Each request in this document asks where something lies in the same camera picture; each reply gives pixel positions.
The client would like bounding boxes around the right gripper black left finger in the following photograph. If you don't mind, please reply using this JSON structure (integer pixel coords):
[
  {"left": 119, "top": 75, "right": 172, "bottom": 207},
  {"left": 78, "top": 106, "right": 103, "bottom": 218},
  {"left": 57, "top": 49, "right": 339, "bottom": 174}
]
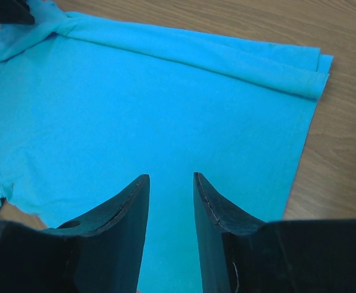
[{"left": 0, "top": 175, "right": 150, "bottom": 292}]

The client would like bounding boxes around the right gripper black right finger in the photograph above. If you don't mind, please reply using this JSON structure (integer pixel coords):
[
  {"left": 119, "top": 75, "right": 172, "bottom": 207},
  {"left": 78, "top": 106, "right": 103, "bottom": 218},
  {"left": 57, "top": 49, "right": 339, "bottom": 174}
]
[{"left": 193, "top": 173, "right": 356, "bottom": 292}]

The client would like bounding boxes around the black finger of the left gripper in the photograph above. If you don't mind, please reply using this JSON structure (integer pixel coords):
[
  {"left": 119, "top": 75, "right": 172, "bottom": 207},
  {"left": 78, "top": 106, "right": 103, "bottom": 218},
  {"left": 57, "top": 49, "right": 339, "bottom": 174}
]
[{"left": 0, "top": 0, "right": 35, "bottom": 24}]

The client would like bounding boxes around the turquoise t shirt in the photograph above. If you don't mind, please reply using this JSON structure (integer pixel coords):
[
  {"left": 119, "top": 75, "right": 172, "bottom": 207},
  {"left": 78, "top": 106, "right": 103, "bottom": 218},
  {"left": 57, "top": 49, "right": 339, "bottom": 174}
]
[{"left": 0, "top": 1, "right": 333, "bottom": 292}]

